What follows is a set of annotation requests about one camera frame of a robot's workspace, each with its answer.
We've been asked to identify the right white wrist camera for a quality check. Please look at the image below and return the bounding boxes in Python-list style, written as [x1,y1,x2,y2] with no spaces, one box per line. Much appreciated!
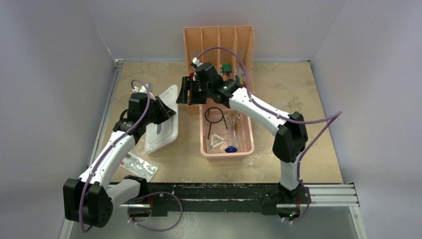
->
[191,57,202,74]

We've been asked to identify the aluminium frame rail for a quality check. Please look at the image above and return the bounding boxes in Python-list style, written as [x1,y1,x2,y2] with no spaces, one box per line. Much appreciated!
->
[306,184,359,207]

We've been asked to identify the pink plastic bin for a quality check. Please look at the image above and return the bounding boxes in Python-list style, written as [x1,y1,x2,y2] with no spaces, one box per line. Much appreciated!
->
[199,102,255,159]

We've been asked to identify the orange plastic file organizer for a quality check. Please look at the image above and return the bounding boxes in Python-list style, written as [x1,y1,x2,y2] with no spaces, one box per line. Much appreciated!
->
[183,26,255,116]

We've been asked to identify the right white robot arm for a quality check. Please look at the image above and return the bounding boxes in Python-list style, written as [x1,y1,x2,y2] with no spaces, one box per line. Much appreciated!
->
[176,63,308,203]

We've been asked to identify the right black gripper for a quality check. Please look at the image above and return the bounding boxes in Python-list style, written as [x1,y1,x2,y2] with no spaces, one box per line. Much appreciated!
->
[178,76,213,105]

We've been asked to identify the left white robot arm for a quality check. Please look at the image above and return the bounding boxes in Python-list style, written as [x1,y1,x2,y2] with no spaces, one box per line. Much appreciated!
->
[63,93,176,228]

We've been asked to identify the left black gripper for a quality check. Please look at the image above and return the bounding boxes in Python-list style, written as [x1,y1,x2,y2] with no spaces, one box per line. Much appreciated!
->
[142,96,175,125]

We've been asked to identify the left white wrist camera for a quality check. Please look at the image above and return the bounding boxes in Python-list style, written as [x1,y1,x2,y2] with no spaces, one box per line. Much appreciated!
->
[132,82,153,94]

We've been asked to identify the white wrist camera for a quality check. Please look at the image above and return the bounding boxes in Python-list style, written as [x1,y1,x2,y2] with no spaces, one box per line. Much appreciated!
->
[132,82,153,94]
[191,57,202,74]

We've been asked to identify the plastic packet with red label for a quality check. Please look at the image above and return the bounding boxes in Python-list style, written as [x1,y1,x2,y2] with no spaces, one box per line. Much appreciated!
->
[120,152,159,182]

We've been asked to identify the green cube block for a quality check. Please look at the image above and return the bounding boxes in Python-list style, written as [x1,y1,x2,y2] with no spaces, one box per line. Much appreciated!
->
[222,64,232,74]

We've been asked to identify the clay pipe triangle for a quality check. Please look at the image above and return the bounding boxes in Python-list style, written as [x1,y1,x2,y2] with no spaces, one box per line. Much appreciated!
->
[209,133,228,149]

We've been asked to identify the colourful item packet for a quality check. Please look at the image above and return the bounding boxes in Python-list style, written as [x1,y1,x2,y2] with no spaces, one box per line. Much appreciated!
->
[235,63,247,87]

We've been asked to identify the white plastic bin lid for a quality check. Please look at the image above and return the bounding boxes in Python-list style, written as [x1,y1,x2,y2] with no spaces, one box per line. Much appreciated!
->
[144,85,179,154]

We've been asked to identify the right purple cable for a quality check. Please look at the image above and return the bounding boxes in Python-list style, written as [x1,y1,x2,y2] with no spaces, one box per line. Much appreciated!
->
[194,46,343,182]

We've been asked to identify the metal crucible tongs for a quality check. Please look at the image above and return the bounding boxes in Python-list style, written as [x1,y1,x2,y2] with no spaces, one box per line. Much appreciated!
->
[228,112,240,148]

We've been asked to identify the blue plastic clip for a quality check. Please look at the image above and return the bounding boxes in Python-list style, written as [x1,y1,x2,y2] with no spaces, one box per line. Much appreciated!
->
[224,146,238,153]

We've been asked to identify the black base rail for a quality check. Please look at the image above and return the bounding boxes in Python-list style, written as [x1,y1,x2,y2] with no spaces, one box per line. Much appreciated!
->
[128,182,311,221]

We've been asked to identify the black wire ring stand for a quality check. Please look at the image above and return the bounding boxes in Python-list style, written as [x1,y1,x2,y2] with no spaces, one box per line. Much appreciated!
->
[204,107,228,139]

